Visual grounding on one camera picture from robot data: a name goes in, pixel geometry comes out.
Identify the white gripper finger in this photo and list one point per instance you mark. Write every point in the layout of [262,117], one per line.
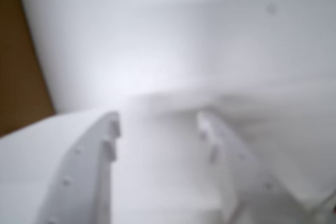
[225,155]
[65,169]

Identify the brown cardboard box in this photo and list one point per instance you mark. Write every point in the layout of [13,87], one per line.
[18,77]

